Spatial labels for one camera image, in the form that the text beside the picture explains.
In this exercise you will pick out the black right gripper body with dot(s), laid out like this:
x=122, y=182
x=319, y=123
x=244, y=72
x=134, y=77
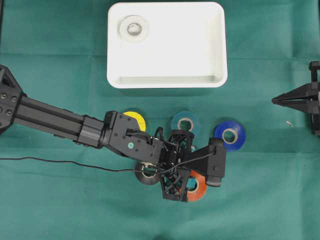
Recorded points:
x=314, y=67

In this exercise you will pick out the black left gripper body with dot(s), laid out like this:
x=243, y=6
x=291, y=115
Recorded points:
x=169, y=157

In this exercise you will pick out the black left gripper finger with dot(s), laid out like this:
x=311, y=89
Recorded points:
x=174, y=185
x=183, y=139

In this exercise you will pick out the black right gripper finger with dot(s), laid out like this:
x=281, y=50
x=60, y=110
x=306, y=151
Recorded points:
x=304, y=92
x=305, y=106

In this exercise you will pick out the green tape roll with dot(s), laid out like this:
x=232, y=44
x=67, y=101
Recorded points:
x=186, y=116

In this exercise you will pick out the orange tape roll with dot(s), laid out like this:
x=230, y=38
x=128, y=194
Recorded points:
x=196, y=187

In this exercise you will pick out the yellow tape roll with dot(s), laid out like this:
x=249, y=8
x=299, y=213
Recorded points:
x=140, y=119

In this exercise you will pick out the white tape roll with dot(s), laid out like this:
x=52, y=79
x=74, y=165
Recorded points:
x=134, y=29

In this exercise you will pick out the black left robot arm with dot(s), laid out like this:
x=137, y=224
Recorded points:
x=158, y=160

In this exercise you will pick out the black tape roll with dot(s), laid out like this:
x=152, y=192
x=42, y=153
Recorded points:
x=147, y=173

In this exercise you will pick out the white plastic case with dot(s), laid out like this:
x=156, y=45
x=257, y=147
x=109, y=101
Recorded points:
x=185, y=47

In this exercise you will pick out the green table cloth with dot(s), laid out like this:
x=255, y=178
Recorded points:
x=54, y=189

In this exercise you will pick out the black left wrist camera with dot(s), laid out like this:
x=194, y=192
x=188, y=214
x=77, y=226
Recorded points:
x=209, y=161

